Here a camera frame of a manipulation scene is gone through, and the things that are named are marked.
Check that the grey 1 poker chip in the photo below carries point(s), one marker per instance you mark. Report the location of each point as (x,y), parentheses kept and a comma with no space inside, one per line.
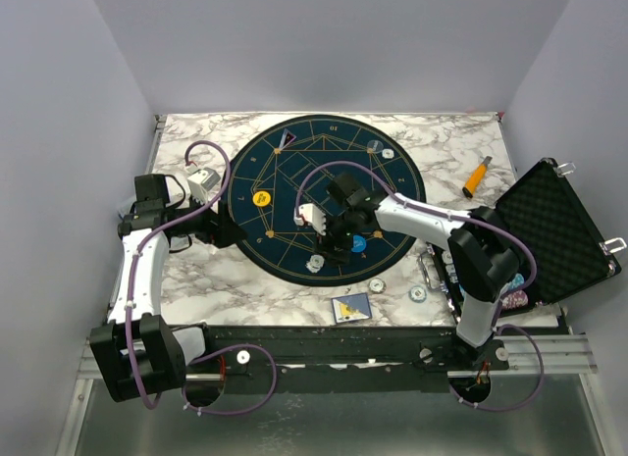
(377,285)

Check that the yellow dealer button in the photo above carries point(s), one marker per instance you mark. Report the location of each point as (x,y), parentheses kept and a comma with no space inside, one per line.
(261,198)

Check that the white 5 poker chip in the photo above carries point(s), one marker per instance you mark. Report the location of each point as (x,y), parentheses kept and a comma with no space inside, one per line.
(315,263)

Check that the yellow utility knife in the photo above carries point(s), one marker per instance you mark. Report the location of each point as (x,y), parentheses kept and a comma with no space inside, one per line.
(474,180)

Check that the black poker chip case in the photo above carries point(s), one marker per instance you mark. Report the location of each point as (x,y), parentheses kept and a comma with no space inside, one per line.
(545,213)

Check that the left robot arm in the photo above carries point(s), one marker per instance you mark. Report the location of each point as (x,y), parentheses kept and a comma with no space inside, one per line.
(142,279)

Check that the blue small blind button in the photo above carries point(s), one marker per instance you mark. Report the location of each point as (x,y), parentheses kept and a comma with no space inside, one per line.
(359,244)

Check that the aluminium frame rail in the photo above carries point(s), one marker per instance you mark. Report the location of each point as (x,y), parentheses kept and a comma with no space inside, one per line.
(509,354)

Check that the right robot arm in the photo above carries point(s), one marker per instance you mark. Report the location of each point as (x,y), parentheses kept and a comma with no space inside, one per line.
(485,254)

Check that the round blue poker mat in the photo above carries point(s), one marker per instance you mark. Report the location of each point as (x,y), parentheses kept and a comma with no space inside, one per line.
(325,146)

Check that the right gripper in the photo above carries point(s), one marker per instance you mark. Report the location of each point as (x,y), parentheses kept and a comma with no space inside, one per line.
(327,246)

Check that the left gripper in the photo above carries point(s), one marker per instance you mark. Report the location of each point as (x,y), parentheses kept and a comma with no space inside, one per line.
(219,228)

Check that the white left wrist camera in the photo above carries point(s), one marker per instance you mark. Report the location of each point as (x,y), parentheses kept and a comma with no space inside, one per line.
(201,182)

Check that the chrome case handle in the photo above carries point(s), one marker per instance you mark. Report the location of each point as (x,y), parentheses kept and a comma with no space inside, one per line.
(428,268)

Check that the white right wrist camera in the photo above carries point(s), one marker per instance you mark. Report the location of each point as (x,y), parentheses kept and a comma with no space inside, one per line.
(311,215)

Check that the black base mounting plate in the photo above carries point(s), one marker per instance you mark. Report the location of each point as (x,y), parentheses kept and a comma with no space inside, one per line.
(287,359)

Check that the clear big blind button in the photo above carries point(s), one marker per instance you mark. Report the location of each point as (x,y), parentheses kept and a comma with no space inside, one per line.
(375,146)

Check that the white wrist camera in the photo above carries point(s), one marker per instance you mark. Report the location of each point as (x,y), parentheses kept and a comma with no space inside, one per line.
(311,215)
(201,182)

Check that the blue playing card box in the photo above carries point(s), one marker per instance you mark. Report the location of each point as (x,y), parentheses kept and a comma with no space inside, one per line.
(351,308)

